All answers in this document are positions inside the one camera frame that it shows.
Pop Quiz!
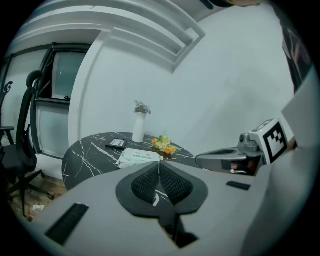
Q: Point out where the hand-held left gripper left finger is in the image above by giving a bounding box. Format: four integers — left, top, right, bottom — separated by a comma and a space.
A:
33, 161, 177, 256

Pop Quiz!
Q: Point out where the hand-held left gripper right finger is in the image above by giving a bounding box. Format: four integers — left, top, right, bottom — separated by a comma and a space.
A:
159, 160, 260, 256

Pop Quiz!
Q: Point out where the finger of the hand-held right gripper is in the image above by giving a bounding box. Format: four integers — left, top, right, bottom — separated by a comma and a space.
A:
194, 147, 248, 174

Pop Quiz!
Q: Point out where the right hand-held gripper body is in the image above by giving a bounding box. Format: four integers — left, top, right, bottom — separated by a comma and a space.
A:
236, 117, 298, 176

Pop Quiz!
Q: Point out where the white tissue packet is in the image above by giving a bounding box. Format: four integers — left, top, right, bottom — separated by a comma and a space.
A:
115, 147, 165, 170

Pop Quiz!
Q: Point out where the round black marble table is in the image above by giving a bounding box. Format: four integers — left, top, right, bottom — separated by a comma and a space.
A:
61, 131, 196, 192

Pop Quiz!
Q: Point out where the yellow orange flower bouquet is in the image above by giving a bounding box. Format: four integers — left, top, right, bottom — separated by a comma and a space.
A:
147, 135, 181, 155

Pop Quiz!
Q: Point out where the white ribbed vase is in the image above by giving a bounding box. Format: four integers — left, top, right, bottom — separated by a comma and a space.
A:
131, 111, 147, 143

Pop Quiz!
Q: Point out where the person's black printed shirt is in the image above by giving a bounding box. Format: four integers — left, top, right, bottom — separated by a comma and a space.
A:
272, 0, 313, 92

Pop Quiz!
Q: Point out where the black office chair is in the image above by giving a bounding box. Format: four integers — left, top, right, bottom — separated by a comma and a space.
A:
0, 69, 55, 217
1, 81, 14, 95

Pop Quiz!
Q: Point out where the black framed window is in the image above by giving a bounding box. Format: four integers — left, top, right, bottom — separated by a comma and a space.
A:
34, 42, 93, 106

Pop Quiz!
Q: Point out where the black picture frame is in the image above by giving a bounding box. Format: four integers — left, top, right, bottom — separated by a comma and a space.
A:
105, 137, 128, 150

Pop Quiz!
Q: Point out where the black head-worn camera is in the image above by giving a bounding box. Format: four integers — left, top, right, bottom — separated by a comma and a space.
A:
199, 0, 233, 11

